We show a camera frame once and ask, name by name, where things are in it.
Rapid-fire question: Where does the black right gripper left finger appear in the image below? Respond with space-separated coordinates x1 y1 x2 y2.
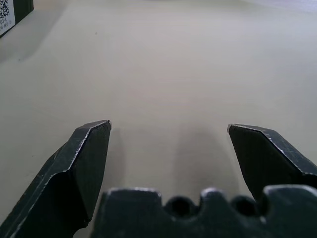
0 119 111 238

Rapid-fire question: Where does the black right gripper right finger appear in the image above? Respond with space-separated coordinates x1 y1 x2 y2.
227 123 317 203

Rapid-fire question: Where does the dark box with QR label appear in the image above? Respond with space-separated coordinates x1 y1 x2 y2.
0 0 35 39

